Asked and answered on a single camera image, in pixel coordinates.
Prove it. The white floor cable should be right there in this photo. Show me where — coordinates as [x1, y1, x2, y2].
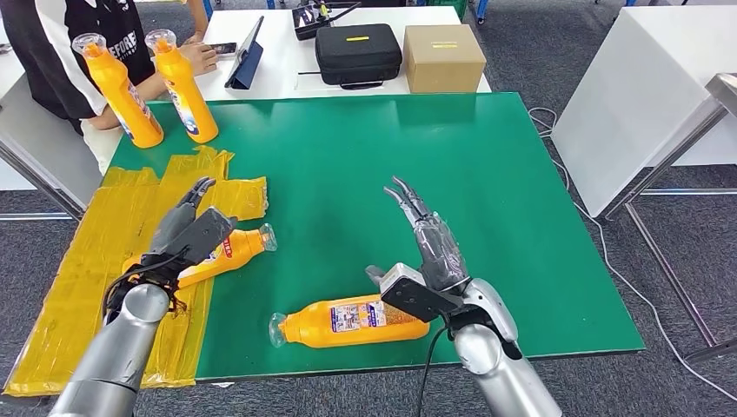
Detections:
[528, 106, 737, 404]

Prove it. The brown cardboard box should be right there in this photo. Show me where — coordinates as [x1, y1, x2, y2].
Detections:
[402, 23, 488, 95]

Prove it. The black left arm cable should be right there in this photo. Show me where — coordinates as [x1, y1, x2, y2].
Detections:
[102, 252, 187, 323]

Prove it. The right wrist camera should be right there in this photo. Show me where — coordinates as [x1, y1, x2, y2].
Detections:
[378, 262, 465, 325]

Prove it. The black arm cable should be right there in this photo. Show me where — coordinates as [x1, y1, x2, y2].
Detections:
[415, 325, 451, 417]
[102, 252, 187, 323]

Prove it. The black carry case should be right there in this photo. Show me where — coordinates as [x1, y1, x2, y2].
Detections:
[314, 23, 403, 91]

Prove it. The person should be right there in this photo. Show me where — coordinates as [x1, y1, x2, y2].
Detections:
[0, 0, 220, 174]

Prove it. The orange detergent bottle clear cap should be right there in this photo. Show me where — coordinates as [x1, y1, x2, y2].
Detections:
[268, 293, 432, 350]
[71, 32, 166, 150]
[143, 29, 221, 144]
[122, 222, 279, 290]

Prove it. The person's right hand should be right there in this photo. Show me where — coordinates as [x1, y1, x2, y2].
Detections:
[178, 41, 220, 77]

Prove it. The grey desk with metal legs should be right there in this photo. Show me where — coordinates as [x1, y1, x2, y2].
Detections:
[0, 17, 125, 222]

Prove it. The white side table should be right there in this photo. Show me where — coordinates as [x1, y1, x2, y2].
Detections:
[551, 4, 737, 219]

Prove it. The silver metal table frame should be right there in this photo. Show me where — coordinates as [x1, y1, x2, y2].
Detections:
[598, 73, 737, 365]

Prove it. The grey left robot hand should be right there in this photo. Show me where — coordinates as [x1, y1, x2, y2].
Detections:
[148, 176, 217, 257]

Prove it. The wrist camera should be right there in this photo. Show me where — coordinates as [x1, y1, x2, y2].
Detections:
[137, 207, 239, 277]
[378, 262, 465, 325]

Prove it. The tablet with navy case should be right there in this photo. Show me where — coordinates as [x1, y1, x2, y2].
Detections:
[224, 15, 265, 91]

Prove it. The black remote controller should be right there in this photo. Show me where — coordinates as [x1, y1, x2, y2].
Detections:
[291, 1, 364, 42]

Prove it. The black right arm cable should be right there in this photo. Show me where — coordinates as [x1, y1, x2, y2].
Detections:
[415, 325, 451, 417]

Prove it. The yellow taped plastic mat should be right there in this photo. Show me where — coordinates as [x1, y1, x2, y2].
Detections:
[3, 145, 270, 398]

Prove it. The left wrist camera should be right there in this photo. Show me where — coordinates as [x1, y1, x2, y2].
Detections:
[137, 207, 239, 277]

